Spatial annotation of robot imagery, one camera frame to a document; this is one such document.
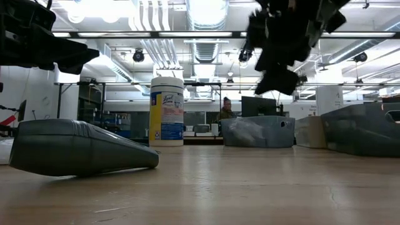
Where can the silver ventilation duct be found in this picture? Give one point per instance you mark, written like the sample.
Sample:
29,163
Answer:
206,18

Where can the small grey translucent bin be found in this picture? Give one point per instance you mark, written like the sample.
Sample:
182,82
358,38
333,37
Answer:
226,137

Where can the white round pillar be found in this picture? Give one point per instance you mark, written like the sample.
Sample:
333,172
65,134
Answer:
328,100

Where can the black background station frame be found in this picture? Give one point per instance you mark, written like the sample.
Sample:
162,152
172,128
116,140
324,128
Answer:
125,83

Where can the person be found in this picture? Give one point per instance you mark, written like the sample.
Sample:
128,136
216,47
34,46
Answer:
225,111

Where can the black overhead crossbar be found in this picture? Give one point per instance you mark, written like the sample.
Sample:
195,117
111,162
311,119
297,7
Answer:
187,34

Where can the black computer monitor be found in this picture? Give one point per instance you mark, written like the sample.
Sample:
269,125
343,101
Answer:
258,106

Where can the clear bag printed Vanity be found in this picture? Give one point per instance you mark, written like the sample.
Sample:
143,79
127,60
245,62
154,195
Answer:
247,132

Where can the black ceiling-hung camera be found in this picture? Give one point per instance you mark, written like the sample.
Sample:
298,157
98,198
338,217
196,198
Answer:
303,79
361,57
244,56
138,55

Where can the white Lysol wipes canister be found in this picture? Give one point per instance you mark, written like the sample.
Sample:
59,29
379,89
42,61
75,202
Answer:
165,109

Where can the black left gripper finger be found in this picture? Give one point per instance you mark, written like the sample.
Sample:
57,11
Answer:
76,54
37,18

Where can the red and black equipment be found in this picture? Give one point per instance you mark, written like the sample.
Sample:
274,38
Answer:
22,111

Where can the clear plastic bin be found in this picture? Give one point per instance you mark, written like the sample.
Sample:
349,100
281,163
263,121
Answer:
311,132

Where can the small white background container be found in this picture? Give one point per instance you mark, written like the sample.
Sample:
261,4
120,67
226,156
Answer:
215,129

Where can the dark smoky plastic bin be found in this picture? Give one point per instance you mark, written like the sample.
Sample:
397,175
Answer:
365,131

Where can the clear bag of cotton pads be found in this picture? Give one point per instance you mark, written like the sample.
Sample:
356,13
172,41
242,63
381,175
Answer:
6,151

